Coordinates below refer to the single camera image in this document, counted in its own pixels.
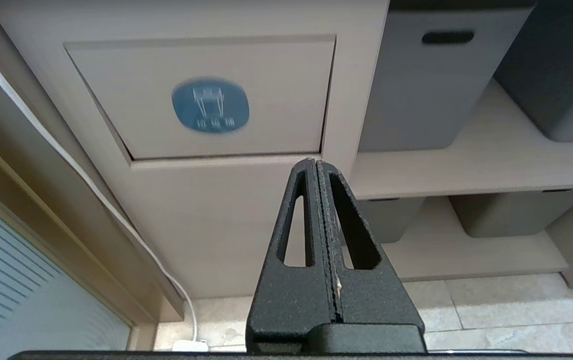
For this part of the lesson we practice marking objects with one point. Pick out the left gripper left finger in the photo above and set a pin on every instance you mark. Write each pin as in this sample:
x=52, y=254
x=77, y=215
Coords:
x=291, y=300

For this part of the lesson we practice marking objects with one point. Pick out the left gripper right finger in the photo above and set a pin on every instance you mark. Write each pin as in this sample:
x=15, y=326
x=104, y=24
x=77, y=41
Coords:
x=371, y=295

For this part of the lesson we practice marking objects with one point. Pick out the blue round trash sticker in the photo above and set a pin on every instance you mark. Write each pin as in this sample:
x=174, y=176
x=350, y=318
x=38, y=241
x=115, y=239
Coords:
x=210, y=105

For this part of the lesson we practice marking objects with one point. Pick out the trash bin flap door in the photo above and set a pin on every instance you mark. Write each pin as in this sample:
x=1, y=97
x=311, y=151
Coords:
x=196, y=95

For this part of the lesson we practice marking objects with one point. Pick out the dark grey storage bin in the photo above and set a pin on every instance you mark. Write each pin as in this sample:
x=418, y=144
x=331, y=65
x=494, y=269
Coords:
x=561, y=70

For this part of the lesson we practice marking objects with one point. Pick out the white power adapter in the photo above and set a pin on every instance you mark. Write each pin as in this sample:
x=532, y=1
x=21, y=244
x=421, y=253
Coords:
x=190, y=345

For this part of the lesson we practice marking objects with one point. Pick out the beige wooden cabinet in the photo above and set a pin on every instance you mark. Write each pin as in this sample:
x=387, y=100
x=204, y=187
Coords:
x=206, y=220

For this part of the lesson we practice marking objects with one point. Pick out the beige wooden shelf unit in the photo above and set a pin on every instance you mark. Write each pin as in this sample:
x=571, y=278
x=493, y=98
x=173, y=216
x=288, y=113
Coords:
x=486, y=160

